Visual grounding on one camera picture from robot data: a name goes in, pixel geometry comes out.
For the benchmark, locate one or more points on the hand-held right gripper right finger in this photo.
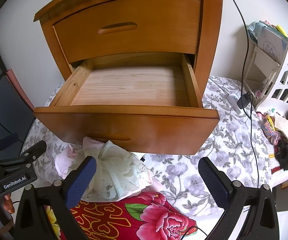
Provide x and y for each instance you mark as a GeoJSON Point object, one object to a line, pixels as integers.
{"type": "Point", "coordinates": [214, 182]}

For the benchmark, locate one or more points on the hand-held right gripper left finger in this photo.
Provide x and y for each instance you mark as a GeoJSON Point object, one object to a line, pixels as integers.
{"type": "Point", "coordinates": [82, 180]}

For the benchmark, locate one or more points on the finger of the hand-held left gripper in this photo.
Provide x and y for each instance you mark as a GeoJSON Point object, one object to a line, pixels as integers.
{"type": "Point", "coordinates": [31, 151]}
{"type": "Point", "coordinates": [8, 140]}

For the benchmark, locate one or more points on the pale pink striped garment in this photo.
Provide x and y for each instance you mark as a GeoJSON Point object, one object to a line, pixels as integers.
{"type": "Point", "coordinates": [64, 160]}

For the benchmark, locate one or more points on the cream lace garment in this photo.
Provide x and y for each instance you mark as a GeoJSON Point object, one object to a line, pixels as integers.
{"type": "Point", "coordinates": [119, 170]}

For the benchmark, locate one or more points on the person's left hand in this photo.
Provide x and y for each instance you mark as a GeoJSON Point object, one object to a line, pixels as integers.
{"type": "Point", "coordinates": [8, 202]}

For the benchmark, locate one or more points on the floral bedsheet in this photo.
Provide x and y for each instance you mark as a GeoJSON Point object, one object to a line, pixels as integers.
{"type": "Point", "coordinates": [209, 155]}

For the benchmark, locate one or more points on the white red-trimmed knit mat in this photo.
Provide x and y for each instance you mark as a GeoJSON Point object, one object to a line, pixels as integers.
{"type": "Point", "coordinates": [278, 177]}

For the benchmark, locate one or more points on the red floral blanket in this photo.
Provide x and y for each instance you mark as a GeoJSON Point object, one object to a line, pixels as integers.
{"type": "Point", "coordinates": [144, 217]}

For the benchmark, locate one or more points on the black lace cloth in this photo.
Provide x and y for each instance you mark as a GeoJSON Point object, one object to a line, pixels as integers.
{"type": "Point", "coordinates": [285, 155]}

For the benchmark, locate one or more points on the white power strip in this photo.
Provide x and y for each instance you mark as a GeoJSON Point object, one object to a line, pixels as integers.
{"type": "Point", "coordinates": [233, 103]}

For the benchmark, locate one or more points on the black power adapter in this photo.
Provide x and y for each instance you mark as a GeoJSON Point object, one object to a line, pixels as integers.
{"type": "Point", "coordinates": [245, 100]}

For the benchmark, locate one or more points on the white lattice organizer rack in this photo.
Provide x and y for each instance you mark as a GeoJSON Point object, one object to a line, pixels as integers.
{"type": "Point", "coordinates": [283, 85]}

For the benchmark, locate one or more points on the wooden nightstand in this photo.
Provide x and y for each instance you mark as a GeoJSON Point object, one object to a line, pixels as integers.
{"type": "Point", "coordinates": [211, 55]}

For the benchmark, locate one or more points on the pale booklet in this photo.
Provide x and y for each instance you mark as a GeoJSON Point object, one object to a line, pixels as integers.
{"type": "Point", "coordinates": [271, 45]}

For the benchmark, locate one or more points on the teal plastic bag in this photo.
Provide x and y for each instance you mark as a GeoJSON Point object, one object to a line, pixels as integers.
{"type": "Point", "coordinates": [254, 31]}

